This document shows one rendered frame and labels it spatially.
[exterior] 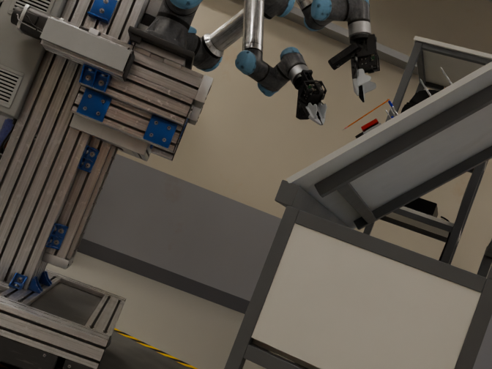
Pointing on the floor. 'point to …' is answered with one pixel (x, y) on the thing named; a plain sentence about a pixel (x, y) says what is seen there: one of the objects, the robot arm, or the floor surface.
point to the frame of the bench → (236, 361)
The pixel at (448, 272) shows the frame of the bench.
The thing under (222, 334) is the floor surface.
